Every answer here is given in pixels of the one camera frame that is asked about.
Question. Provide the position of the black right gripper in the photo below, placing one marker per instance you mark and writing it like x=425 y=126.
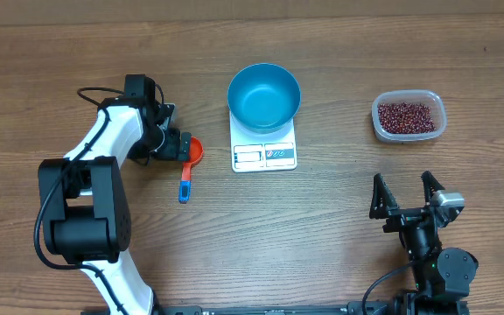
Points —
x=383 y=206

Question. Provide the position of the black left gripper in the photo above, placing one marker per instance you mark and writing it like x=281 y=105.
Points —
x=173 y=151

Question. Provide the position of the orange measuring scoop blue handle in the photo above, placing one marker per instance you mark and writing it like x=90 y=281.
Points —
x=196 y=152

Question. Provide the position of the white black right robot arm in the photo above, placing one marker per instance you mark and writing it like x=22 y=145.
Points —
x=442 y=275

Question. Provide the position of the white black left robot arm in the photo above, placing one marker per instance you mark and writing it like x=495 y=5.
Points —
x=84 y=218

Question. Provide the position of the white digital kitchen scale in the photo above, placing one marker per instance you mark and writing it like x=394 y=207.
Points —
x=258 y=152

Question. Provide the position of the teal blue bowl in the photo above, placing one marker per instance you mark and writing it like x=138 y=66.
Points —
x=264 y=97

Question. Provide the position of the red adzuki beans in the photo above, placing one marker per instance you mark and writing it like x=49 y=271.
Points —
x=405 y=118

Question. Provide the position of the clear plastic container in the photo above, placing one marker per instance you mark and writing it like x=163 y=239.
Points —
x=426 y=97

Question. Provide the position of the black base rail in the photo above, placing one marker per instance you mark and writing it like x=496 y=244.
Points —
x=352 y=308

